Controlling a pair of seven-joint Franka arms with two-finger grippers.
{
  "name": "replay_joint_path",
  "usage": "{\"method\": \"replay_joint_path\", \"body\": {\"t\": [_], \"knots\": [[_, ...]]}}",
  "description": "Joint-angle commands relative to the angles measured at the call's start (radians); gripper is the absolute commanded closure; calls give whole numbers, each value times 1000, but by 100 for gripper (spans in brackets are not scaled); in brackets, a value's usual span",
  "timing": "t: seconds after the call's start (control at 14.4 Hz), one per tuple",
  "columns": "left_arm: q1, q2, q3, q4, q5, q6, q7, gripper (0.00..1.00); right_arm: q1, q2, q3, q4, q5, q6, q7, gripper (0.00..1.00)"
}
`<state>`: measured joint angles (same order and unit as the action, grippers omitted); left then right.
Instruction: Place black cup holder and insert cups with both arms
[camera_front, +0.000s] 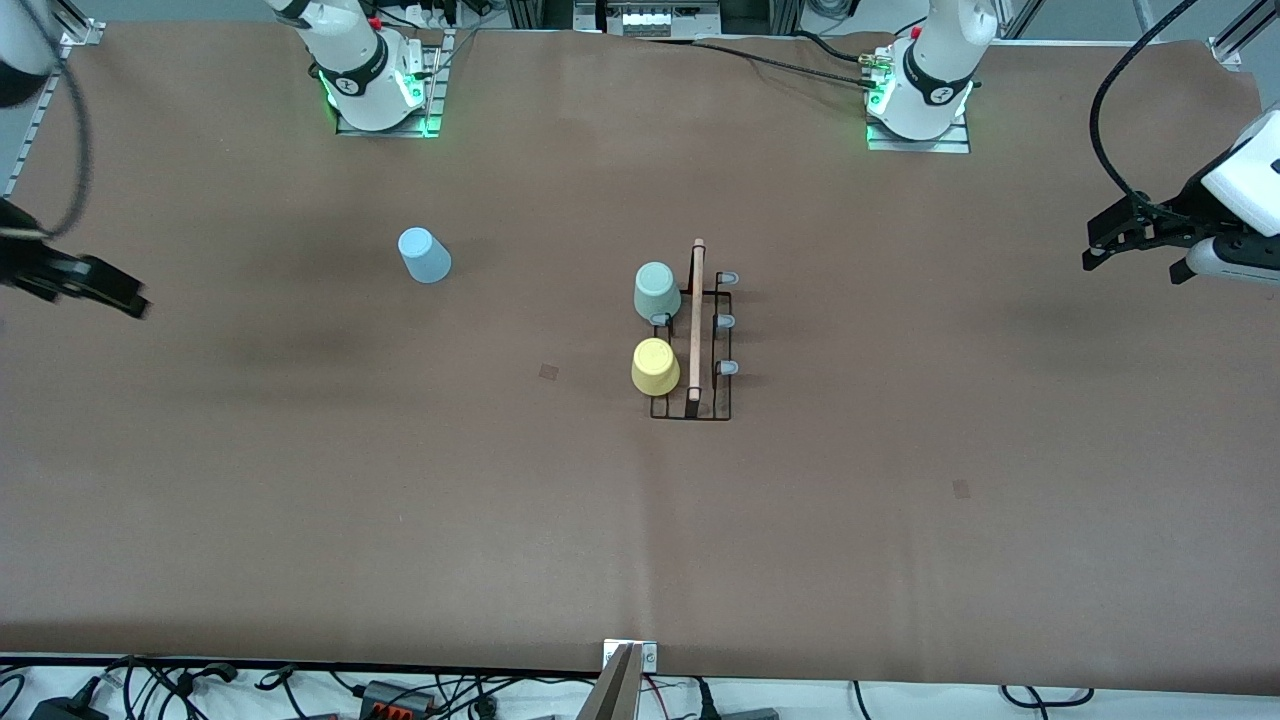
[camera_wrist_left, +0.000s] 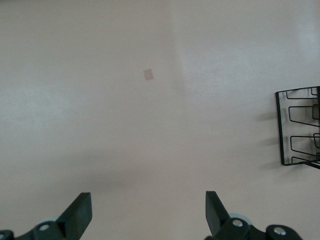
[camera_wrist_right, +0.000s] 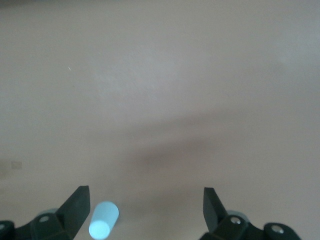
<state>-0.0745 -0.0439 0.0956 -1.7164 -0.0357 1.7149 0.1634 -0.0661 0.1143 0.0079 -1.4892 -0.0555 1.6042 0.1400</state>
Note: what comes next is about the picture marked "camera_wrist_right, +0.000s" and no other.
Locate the light blue plastic cup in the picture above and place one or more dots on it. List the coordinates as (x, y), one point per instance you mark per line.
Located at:
(102, 222)

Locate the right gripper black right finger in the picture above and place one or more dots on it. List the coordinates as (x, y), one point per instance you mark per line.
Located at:
(212, 212)

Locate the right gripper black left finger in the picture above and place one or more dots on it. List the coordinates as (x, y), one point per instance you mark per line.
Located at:
(75, 212)

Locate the brown paper table cover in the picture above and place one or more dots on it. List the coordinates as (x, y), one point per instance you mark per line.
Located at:
(200, 75)

